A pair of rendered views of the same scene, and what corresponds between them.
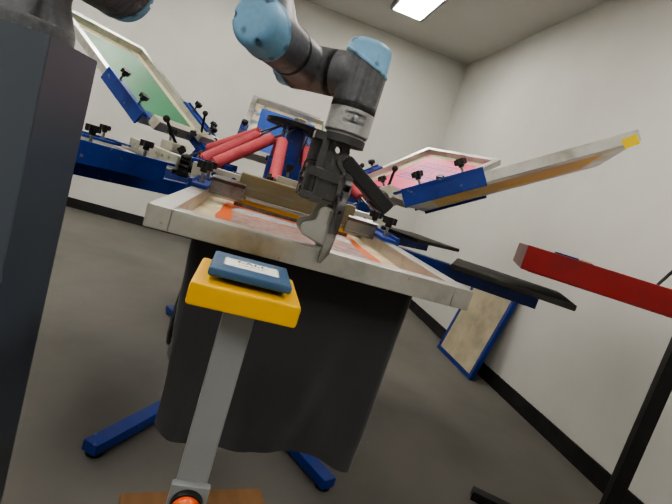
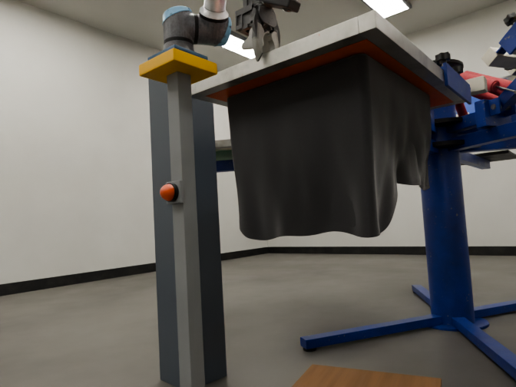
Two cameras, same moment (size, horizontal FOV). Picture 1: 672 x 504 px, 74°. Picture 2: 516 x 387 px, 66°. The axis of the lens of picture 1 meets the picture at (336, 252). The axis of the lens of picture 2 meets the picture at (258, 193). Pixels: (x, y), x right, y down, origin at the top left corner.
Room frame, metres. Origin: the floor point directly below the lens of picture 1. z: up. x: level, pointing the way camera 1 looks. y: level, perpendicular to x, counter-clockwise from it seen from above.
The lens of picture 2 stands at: (0.13, -0.73, 0.58)
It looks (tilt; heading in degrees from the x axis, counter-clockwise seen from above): 4 degrees up; 53
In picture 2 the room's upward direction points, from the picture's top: 3 degrees counter-clockwise
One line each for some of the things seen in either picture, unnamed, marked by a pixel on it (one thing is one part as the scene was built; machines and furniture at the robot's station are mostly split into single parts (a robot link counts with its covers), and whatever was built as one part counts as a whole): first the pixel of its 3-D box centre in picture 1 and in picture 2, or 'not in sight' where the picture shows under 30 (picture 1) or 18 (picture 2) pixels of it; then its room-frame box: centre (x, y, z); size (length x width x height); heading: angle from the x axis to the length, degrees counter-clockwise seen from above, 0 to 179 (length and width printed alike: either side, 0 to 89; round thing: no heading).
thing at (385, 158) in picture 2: not in sight; (402, 153); (1.12, -0.11, 0.74); 0.46 x 0.04 x 0.42; 13
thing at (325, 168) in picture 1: (330, 170); (256, 9); (0.76, 0.05, 1.12); 0.09 x 0.08 x 0.12; 103
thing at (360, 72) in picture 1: (360, 77); not in sight; (0.76, 0.05, 1.28); 0.09 x 0.08 x 0.11; 70
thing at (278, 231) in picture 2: (280, 361); (292, 158); (0.85, 0.04, 0.74); 0.45 x 0.03 x 0.43; 103
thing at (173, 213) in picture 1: (299, 228); (339, 94); (1.13, 0.11, 0.97); 0.79 x 0.58 x 0.04; 13
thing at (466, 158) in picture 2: not in sight; (468, 157); (2.81, 0.50, 0.91); 1.34 x 0.41 x 0.08; 13
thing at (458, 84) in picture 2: (375, 239); (451, 86); (1.43, -0.11, 0.97); 0.30 x 0.05 x 0.07; 13
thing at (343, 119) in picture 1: (348, 125); not in sight; (0.76, 0.04, 1.20); 0.08 x 0.08 x 0.05
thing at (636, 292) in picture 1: (599, 279); not in sight; (1.74, -1.01, 1.06); 0.61 x 0.46 x 0.12; 73
